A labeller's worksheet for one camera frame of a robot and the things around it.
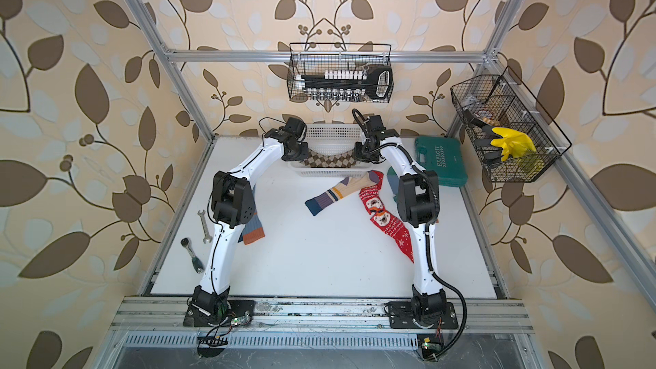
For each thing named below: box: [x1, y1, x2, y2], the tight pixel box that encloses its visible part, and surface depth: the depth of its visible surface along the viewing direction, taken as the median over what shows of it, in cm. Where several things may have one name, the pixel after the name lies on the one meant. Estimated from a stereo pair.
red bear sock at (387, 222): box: [358, 190, 415, 264], surface depth 96 cm
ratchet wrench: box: [180, 237, 205, 275], surface depth 87 cm
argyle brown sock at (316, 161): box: [300, 149, 356, 169], surface depth 107 cm
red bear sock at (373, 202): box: [358, 169, 393, 230], surface depth 98 cm
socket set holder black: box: [300, 65, 394, 102], surface depth 86 cm
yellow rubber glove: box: [490, 126, 538, 162], surface depth 68 cm
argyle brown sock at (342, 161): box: [302, 148, 357, 169], surface depth 107 cm
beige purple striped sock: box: [304, 170, 381, 217], surface depth 104 cm
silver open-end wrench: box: [197, 209, 213, 244], surface depth 93 cm
